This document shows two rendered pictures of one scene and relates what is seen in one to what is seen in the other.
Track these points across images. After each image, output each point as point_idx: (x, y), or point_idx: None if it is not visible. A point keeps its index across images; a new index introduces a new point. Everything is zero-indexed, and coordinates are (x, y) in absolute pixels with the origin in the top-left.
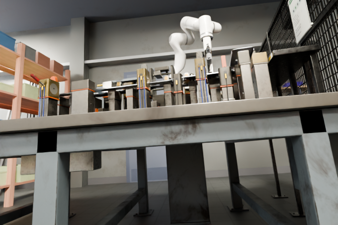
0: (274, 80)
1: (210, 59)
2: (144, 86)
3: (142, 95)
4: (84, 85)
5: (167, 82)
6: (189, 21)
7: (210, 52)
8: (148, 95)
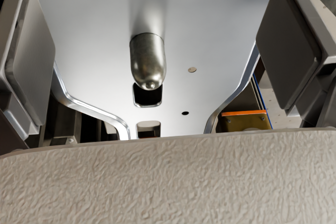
0: None
1: (20, 60)
2: (268, 116)
3: (258, 97)
4: None
5: (172, 128)
6: None
7: (215, 133)
8: (236, 97)
